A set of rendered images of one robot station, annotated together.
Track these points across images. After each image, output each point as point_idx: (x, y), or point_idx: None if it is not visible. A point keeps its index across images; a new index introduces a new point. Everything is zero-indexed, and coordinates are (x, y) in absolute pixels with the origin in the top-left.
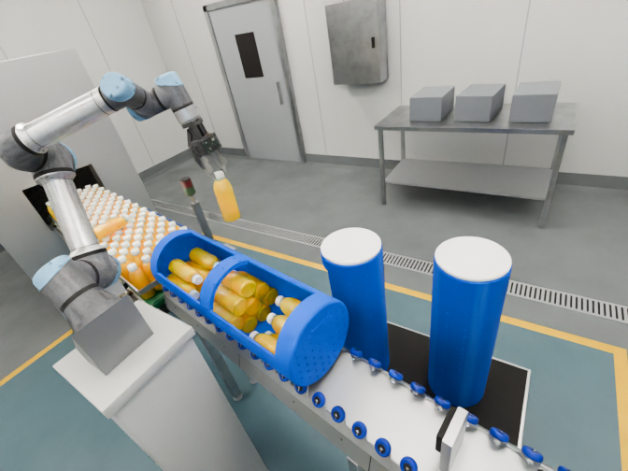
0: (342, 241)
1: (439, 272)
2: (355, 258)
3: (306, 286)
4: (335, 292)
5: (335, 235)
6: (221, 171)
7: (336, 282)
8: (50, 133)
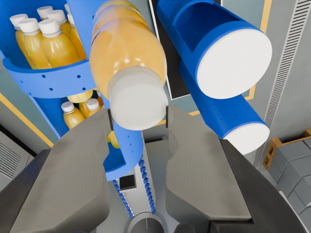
0: (236, 58)
1: (223, 132)
2: (212, 89)
3: (127, 150)
4: (182, 50)
5: (249, 39)
6: (159, 108)
7: (187, 62)
8: None
